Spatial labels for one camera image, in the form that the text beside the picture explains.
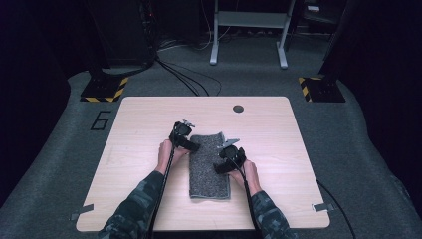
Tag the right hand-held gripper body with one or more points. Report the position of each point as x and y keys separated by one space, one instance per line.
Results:
x=234 y=154

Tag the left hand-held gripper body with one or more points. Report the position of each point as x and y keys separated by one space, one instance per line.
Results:
x=180 y=132

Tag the grey towel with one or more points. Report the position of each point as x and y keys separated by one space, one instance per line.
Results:
x=209 y=182

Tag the person's right hand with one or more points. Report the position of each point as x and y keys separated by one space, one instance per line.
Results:
x=250 y=176

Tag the person's left hand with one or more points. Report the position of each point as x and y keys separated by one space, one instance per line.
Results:
x=165 y=156

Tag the black hazard-striped stand base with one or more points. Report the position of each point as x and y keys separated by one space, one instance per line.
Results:
x=323 y=90
x=104 y=89

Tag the grey tape strip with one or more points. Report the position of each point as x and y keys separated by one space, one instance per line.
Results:
x=82 y=210
x=323 y=207

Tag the black cabinet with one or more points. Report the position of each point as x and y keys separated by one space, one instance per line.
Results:
x=121 y=30

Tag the white metal desk frame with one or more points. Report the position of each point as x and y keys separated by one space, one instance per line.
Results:
x=252 y=19

